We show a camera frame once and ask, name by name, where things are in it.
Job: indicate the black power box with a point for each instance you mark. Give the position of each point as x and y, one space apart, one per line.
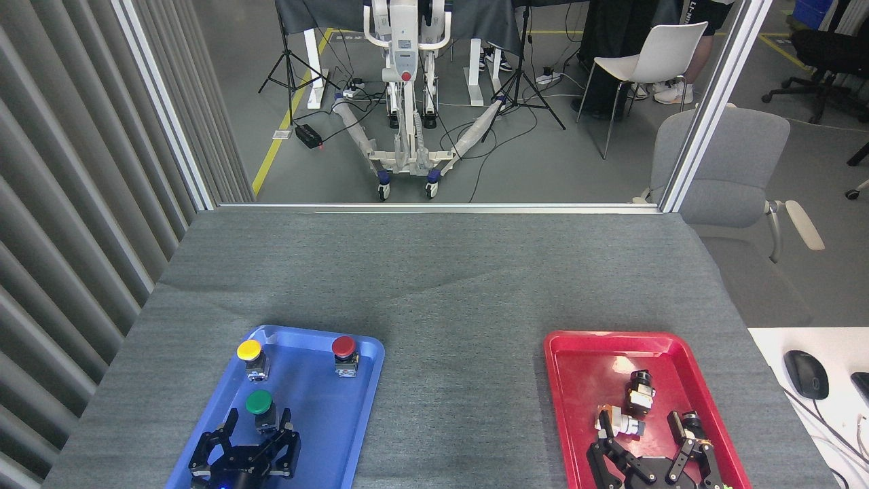
307 136

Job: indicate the black office chair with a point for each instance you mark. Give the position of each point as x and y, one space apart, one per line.
828 51

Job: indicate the black keyboard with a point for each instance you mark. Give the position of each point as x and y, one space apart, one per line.
862 386

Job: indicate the table with dark cloth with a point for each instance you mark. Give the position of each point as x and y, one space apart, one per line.
482 24

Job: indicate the grey office chair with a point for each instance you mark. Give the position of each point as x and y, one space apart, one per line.
736 163

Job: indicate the white power strip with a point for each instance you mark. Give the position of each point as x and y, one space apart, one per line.
548 77
353 87

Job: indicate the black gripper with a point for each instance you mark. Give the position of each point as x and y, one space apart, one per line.
241 468
652 477

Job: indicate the black selector switch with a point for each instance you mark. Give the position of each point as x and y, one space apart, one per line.
639 394

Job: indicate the blue plastic tray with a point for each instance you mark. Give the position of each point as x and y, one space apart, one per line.
326 414

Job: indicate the white wheeled stand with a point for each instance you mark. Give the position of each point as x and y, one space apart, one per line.
406 61

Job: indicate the silver post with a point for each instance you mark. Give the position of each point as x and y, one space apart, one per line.
713 102

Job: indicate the white plastic chair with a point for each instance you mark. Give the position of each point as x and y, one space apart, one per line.
669 51

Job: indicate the white desk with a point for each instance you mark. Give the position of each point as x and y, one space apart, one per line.
815 435

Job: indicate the green push button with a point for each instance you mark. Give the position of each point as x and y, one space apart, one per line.
259 401

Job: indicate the black tripod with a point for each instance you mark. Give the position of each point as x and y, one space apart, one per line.
521 75
290 68

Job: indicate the grey felt table cloth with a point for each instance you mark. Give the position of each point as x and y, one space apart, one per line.
441 285

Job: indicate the blue storage bin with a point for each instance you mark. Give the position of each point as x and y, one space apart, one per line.
811 12

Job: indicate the black computer mouse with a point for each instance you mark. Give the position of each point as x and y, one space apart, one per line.
806 373

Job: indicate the red plastic tray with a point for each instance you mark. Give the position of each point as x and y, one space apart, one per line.
584 387

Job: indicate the red push button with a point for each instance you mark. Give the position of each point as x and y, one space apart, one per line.
343 345

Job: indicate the black switch orange base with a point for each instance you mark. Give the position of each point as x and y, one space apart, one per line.
684 424

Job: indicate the white orange switch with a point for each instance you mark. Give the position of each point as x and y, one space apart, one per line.
621 422

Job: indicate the yellow push button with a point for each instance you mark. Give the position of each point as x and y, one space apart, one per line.
248 349

